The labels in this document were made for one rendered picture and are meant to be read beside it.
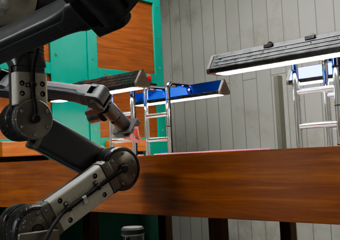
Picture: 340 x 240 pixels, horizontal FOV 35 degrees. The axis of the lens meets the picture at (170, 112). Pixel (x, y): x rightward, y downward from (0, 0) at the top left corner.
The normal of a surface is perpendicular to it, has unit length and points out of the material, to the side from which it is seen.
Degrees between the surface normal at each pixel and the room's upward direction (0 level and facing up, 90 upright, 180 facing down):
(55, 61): 90
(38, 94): 90
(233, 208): 90
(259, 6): 90
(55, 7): 62
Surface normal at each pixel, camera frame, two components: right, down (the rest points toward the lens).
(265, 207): -0.66, -0.03
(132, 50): 0.75, -0.09
